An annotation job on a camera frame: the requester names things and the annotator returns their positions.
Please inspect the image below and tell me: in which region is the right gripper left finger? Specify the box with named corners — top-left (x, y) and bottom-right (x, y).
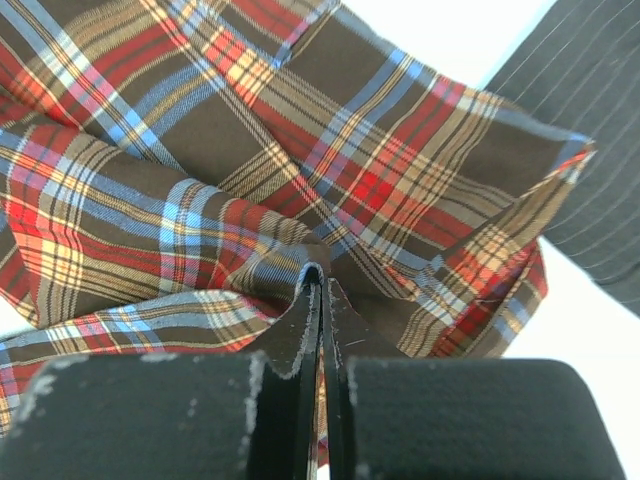
top-left (1, 270), bottom-right (322, 479)

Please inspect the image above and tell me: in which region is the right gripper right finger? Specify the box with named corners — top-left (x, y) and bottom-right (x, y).
top-left (322, 280), bottom-right (625, 479)

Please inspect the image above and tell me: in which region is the red plaid long sleeve shirt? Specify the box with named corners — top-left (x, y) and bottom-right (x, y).
top-left (1, 1), bottom-right (594, 427)

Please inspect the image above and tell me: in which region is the folded dark striped shirt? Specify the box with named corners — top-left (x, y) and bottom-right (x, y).
top-left (487, 0), bottom-right (639, 313)

